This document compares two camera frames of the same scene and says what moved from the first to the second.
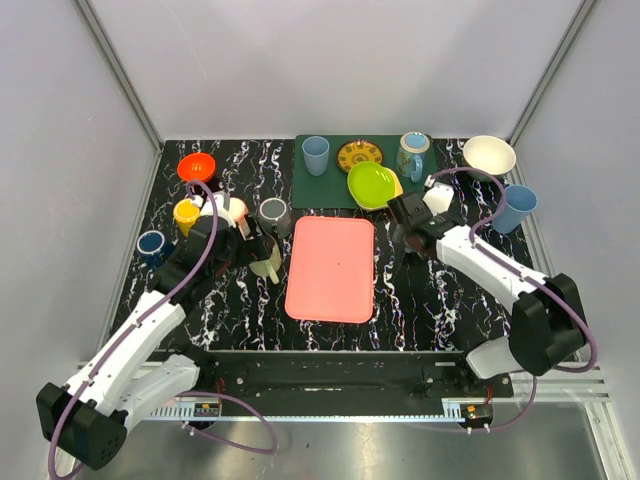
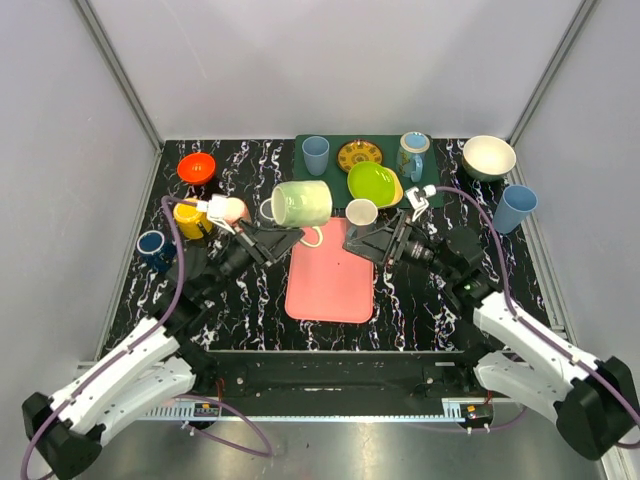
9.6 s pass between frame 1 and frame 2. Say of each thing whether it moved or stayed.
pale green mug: moved
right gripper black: moved
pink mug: stayed
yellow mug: stayed
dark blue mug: stayed
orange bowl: stayed
